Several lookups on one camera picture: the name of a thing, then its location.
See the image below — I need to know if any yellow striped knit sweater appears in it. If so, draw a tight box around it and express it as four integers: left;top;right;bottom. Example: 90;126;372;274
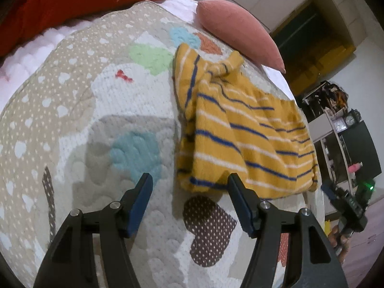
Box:
174;43;319;199

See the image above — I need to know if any right hand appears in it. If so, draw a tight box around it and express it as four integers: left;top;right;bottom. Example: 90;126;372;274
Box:
328;226;350;264

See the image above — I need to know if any dark television screen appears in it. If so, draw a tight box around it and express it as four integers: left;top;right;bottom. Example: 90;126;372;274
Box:
341;120;381;182

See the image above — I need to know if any black desk clock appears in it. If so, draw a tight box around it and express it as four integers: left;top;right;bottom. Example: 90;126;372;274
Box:
344;109;361;128

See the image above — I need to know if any white shelf unit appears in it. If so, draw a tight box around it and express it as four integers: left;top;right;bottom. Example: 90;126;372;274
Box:
297;81;363;194

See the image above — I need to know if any patchwork heart quilt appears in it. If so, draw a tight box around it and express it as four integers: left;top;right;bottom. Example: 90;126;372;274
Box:
0;0;326;288

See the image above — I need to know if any pink pillow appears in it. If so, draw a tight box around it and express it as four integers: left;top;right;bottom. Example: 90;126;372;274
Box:
196;0;286;73

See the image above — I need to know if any pink fluffy blanket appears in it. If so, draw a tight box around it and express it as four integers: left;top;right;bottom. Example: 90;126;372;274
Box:
0;16;97;108

